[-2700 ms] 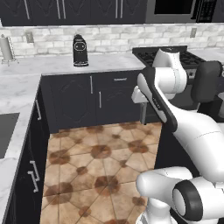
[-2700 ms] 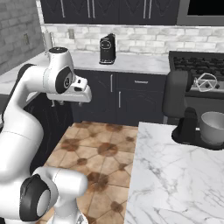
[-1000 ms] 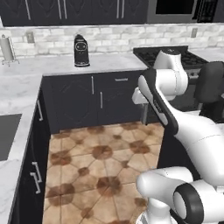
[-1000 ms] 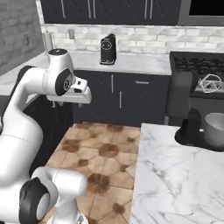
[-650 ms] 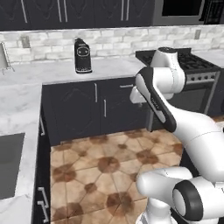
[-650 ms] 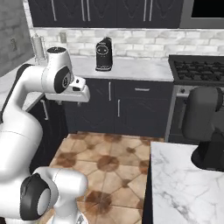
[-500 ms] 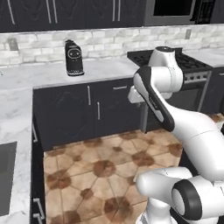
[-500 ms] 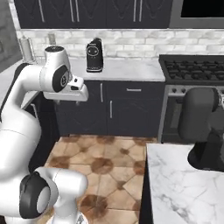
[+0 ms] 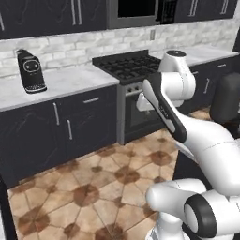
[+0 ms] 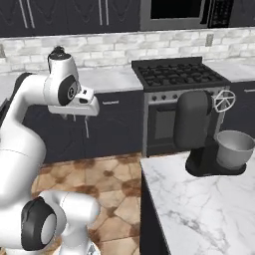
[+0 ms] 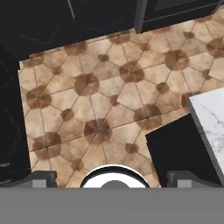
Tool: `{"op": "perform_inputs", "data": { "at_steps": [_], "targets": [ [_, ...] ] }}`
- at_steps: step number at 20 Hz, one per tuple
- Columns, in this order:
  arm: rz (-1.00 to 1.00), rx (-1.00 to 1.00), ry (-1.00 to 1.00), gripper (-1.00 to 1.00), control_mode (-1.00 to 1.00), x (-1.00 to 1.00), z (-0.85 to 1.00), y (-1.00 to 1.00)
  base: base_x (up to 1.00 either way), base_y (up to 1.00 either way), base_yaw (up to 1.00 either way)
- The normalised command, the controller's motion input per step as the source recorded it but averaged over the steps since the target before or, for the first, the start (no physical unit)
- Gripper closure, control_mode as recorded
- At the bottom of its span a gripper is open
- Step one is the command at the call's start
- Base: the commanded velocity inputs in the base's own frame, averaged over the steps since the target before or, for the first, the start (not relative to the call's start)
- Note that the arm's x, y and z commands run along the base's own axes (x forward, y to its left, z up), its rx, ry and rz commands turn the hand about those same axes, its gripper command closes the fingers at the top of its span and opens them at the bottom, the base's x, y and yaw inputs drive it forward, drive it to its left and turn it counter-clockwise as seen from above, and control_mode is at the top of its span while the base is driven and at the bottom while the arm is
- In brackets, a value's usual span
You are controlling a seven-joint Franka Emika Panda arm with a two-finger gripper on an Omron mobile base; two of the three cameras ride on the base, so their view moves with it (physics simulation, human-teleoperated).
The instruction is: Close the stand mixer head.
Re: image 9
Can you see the black coffee machine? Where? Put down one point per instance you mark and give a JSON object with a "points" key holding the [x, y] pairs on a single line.
{"points": [[30, 72]]}

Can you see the dark tall cupboard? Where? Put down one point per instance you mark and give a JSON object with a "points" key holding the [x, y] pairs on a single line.
{"points": [[236, 40]]}

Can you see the dark base cupboards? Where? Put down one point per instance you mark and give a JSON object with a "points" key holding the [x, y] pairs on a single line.
{"points": [[62, 131], [215, 78]]}

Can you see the black stove with oven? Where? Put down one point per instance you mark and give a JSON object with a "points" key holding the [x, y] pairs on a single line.
{"points": [[131, 67]]}

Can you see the dark wall cupboards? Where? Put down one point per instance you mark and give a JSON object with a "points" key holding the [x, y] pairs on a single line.
{"points": [[47, 15], [206, 9]]}

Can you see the dark rounded stool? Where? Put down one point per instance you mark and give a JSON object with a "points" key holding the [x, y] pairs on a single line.
{"points": [[226, 97]]}

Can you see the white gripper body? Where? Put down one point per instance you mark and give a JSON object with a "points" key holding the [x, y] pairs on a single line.
{"points": [[143, 104]]}

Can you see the grey wall socket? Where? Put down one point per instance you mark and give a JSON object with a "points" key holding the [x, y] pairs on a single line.
{"points": [[152, 34]]}

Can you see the dark cabinet side panel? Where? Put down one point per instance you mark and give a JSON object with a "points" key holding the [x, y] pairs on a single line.
{"points": [[6, 209]]}

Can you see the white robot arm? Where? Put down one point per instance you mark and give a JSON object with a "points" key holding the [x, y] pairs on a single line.
{"points": [[212, 146]]}

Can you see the grey microwave oven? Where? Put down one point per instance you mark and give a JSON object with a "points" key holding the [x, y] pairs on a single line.
{"points": [[137, 12]]}

